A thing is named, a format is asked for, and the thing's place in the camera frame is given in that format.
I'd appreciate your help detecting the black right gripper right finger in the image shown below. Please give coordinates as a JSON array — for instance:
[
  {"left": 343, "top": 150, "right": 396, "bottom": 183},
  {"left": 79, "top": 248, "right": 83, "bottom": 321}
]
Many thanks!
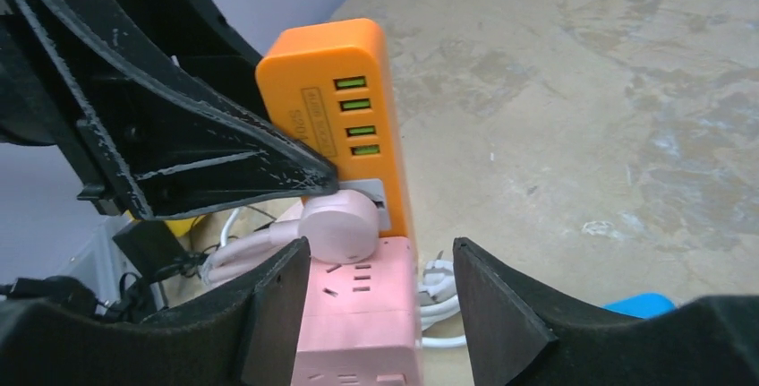
[{"left": 453, "top": 237, "right": 758, "bottom": 385}]

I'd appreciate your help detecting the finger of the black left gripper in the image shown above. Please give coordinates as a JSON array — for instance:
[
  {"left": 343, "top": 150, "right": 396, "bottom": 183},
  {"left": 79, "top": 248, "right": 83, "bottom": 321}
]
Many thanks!
[
  {"left": 116, "top": 0, "right": 269, "bottom": 119},
  {"left": 1, "top": 0, "right": 338, "bottom": 219}
]

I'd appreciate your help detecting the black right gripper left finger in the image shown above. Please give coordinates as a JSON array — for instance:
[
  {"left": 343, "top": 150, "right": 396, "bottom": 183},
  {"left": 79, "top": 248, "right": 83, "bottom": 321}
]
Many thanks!
[{"left": 1, "top": 238, "right": 311, "bottom": 385}]

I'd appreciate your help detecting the pink cube power socket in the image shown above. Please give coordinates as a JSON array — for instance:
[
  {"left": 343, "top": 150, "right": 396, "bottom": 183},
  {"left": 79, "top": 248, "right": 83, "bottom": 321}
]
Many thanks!
[{"left": 291, "top": 237, "right": 423, "bottom": 386}]

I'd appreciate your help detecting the pink socket cable with plug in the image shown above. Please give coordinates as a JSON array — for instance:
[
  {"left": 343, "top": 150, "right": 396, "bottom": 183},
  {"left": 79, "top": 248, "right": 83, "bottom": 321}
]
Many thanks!
[{"left": 198, "top": 188, "right": 380, "bottom": 288}]

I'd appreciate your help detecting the orange power strip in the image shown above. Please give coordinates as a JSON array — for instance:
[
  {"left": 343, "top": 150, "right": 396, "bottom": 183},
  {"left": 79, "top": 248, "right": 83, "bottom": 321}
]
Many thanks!
[{"left": 255, "top": 18, "right": 414, "bottom": 238}]

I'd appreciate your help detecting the yellow cube power socket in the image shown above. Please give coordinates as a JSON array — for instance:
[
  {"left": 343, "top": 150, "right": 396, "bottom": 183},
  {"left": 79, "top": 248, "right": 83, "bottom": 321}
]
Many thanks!
[{"left": 121, "top": 211, "right": 205, "bottom": 238}]

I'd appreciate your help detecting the white power strip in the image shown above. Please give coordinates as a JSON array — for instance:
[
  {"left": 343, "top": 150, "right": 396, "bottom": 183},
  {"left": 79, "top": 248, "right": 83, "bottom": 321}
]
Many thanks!
[{"left": 56, "top": 216, "right": 141, "bottom": 313}]

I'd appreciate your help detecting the blue travel adapter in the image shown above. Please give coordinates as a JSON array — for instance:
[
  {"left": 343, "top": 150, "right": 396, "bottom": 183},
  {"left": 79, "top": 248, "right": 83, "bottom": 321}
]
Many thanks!
[{"left": 603, "top": 293, "right": 677, "bottom": 319}]

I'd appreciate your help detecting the white bundled power cable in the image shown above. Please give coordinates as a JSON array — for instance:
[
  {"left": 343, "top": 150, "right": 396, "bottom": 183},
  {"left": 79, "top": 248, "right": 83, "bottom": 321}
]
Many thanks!
[{"left": 219, "top": 208, "right": 470, "bottom": 351}]

